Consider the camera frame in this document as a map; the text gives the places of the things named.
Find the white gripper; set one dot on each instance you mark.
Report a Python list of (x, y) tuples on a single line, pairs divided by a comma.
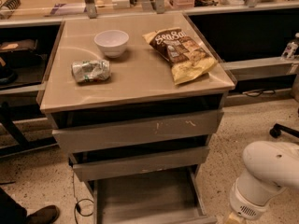
[(246, 202)]

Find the grey bottom drawer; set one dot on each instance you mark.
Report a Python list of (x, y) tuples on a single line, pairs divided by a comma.
[(165, 197)]

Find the grey drawer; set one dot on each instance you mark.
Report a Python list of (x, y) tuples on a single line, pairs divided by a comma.
[(138, 131), (140, 164), (165, 197)]

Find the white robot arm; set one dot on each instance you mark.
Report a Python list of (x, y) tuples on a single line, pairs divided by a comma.
[(270, 168)]

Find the grey top drawer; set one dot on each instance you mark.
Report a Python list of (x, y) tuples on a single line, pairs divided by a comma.
[(138, 131)]

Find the grey drawer cabinet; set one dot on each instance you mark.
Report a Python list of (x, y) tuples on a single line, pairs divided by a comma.
[(140, 87)]

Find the grey middle drawer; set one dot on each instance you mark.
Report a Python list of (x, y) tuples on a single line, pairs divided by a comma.
[(140, 164)]

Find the black office chair base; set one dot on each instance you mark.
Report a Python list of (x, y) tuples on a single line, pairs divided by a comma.
[(277, 129)]

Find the brown yellow chip bag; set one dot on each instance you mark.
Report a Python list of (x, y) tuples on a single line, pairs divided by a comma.
[(187, 59)]

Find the clear plastic bottle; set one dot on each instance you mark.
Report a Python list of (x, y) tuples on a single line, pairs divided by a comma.
[(291, 48)]

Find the brown shoe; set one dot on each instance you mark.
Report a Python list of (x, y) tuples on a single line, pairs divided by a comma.
[(46, 215)]

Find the white bowl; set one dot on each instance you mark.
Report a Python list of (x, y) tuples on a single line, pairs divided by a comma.
[(112, 43)]

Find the dark trouser leg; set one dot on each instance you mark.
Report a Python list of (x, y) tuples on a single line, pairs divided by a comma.
[(10, 211)]

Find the purple white paper pack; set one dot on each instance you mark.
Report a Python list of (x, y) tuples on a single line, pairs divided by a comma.
[(68, 9)]

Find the black coil spring holder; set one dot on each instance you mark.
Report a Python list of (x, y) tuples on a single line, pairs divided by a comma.
[(8, 8)]

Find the black table leg frame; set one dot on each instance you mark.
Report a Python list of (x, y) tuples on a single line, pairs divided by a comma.
[(8, 116)]

